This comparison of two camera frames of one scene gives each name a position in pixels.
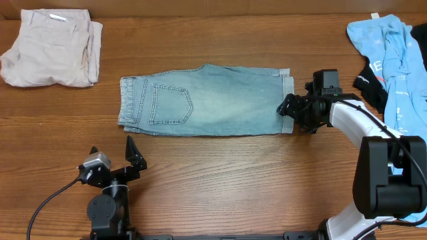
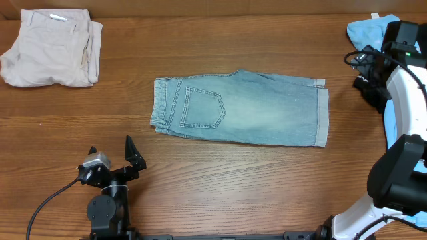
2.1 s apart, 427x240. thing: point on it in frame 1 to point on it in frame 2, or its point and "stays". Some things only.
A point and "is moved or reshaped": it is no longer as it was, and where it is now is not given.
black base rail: [113, 235] stays
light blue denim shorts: [208, 101] is moved or reshaped
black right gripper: [301, 109] to [367, 85]
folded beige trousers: [54, 47] stays
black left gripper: [117, 173] stays
